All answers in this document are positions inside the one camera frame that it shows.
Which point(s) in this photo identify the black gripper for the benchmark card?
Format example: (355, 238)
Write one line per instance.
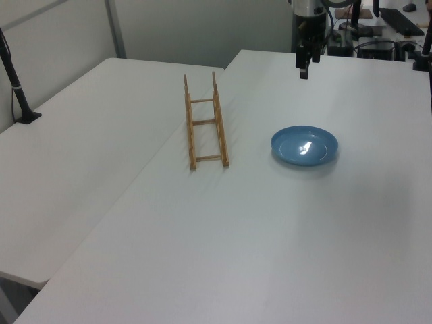
(310, 27)

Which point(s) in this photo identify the blue round plate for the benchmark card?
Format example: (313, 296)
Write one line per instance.
(304, 146)

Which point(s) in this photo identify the wooden plate rack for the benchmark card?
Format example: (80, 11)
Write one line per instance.
(206, 121)

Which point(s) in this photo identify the black control box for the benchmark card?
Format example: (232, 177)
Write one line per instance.
(340, 44)

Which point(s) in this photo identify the black electronics box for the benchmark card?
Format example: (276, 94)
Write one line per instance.
(376, 50)

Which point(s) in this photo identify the brown board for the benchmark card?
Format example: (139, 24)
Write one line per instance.
(364, 13)

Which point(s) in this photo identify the black keyboard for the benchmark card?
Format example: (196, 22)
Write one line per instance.
(401, 21)

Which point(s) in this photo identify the black computer mouse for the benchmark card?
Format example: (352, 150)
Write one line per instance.
(409, 7)

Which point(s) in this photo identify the black clamp camera pole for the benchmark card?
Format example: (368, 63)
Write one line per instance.
(424, 50)

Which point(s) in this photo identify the grey partition frame post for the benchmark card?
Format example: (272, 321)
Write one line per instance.
(115, 28)

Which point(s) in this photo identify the black camera pole with base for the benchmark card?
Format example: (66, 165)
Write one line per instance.
(15, 84)

